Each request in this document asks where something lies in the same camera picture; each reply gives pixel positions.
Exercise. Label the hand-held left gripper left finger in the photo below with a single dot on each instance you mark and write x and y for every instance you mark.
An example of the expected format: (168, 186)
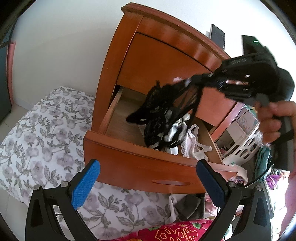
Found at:
(85, 183)

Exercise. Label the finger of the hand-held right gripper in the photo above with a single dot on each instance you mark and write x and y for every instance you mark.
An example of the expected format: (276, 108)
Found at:
(215, 77)
(231, 91)

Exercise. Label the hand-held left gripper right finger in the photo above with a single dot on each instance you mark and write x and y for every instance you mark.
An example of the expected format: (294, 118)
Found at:
(209, 183)

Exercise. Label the pink fleece garment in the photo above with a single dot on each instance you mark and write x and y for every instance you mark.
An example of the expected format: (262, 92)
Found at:
(210, 207)

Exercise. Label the grey cloth garment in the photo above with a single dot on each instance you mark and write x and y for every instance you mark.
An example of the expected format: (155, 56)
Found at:
(189, 206)

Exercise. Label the thin white garment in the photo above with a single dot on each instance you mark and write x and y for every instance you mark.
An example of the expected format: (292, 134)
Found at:
(172, 208)

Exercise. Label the black lace garment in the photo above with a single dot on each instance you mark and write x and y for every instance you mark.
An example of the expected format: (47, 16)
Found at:
(161, 97)

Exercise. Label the white garment black trim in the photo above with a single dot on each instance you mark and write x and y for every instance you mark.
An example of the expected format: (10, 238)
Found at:
(173, 134)

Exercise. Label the person's right hand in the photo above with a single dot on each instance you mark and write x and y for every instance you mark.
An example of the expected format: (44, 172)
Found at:
(268, 125)

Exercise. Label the beige paper sheet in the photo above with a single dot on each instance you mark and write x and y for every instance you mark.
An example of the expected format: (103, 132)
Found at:
(240, 173)

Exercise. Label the white printed bag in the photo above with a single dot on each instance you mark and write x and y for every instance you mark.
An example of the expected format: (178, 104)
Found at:
(246, 121)

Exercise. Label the black smartphone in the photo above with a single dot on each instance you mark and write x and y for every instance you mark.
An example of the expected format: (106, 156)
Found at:
(218, 36)

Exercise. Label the white phone holder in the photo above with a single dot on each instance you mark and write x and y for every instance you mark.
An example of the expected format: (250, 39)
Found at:
(208, 30)

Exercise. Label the white openwork plastic shelf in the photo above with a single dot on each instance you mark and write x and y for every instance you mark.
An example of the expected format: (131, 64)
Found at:
(245, 144)

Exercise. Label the wooden drawer curved front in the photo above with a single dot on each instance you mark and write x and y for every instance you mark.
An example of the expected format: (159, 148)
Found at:
(161, 60)

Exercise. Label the dark teal jacket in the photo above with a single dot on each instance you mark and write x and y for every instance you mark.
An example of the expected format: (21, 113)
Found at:
(262, 160)

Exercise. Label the grey floral blanket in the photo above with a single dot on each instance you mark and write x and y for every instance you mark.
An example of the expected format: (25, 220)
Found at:
(46, 139)

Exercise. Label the red floral quilt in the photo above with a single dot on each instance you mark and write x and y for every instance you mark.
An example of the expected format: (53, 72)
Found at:
(175, 231)

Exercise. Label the purple garment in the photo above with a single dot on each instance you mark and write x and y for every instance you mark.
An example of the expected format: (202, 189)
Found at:
(274, 182)

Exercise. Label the person's pink clothing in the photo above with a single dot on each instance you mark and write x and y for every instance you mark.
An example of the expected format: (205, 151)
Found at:
(289, 204)

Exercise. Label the wooden nightstand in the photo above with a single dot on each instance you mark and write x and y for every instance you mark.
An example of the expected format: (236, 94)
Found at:
(111, 58)

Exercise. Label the dark blue-grey cabinet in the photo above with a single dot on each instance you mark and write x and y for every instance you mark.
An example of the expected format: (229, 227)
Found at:
(4, 81)

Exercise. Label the pink rolled mat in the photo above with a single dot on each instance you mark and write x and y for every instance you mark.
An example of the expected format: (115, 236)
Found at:
(11, 69)

